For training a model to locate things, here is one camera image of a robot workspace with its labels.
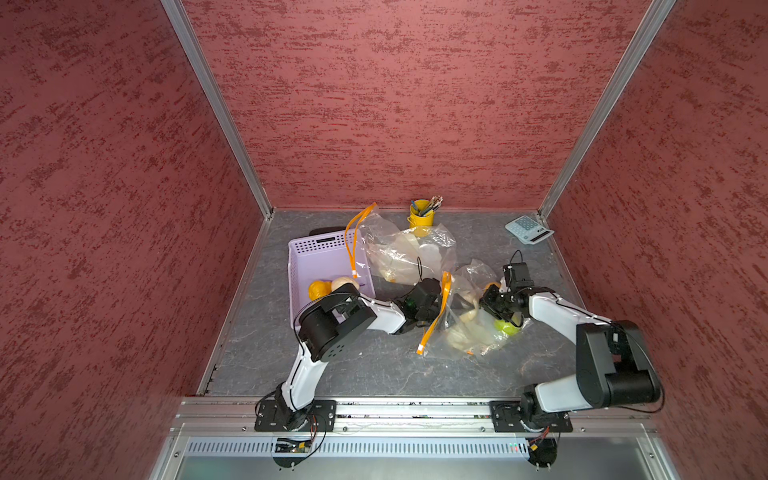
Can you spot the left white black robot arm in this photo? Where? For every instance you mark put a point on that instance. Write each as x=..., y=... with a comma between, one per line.
x=328, y=325

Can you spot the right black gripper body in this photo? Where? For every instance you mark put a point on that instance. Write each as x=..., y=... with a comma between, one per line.
x=498, y=302

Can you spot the clear zip-top bag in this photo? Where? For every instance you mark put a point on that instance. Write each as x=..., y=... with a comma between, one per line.
x=462, y=328
x=398, y=256

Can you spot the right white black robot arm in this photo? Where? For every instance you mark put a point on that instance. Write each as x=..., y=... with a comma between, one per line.
x=612, y=365

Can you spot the beige round fruit bag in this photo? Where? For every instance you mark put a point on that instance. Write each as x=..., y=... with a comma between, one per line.
x=343, y=281

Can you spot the grey calculator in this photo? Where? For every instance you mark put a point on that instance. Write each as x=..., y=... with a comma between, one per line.
x=528, y=231

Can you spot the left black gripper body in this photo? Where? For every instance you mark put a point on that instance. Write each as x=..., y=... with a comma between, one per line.
x=429, y=314

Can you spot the green pear in right bag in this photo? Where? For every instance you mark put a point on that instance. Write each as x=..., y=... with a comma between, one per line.
x=506, y=328

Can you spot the lilac perforated plastic basket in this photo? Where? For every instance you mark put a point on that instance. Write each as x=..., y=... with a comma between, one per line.
x=313, y=258

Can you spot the pens in cup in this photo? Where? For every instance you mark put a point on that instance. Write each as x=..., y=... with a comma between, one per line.
x=431, y=205

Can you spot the yellow pen cup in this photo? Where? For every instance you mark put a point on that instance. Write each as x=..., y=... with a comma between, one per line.
x=416, y=221

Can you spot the yellow pear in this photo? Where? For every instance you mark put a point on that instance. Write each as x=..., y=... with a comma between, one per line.
x=319, y=289

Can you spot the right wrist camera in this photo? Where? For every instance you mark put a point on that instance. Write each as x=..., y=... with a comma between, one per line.
x=517, y=276

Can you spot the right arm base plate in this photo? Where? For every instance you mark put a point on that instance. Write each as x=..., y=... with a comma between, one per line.
x=522, y=417

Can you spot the aluminium front rail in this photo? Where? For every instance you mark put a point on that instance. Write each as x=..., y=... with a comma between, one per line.
x=398, y=416

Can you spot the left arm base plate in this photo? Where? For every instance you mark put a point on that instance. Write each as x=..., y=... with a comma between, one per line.
x=274, y=416

